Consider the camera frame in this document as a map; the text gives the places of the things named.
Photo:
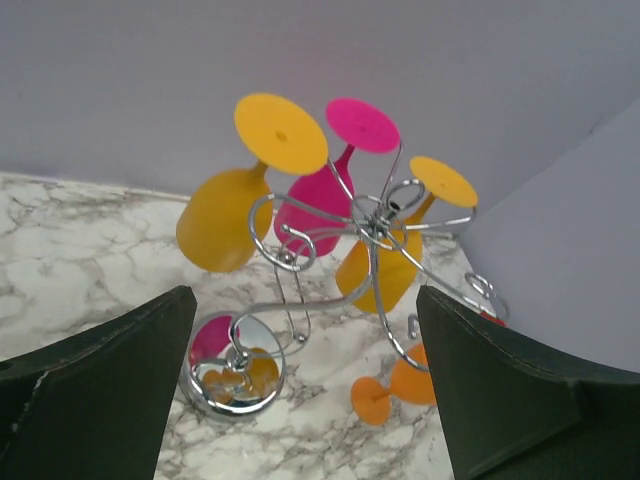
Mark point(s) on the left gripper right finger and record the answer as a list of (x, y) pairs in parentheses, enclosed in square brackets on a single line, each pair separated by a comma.
[(514, 408)]

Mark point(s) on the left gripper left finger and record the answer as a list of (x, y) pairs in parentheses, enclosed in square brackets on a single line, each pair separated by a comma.
[(95, 405)]

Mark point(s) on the red wine glass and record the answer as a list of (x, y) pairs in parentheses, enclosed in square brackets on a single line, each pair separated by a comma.
[(490, 317)]

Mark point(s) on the orange wine glass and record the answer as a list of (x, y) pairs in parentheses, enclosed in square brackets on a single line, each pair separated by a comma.
[(371, 401)]

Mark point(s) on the chrome wine glass rack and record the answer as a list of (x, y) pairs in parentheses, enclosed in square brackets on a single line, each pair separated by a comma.
[(236, 370)]

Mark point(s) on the yellow wine glass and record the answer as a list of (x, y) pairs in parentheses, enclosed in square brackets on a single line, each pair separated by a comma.
[(395, 271), (213, 230)]

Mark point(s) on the pink wine glass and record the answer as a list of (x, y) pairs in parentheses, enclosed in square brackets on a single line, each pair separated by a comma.
[(361, 126)]

